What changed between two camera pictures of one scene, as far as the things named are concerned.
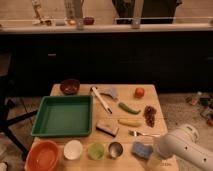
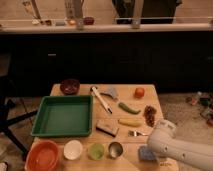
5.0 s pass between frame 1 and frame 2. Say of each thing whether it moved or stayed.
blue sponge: moved
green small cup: stayed
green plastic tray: stayed
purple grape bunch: stayed
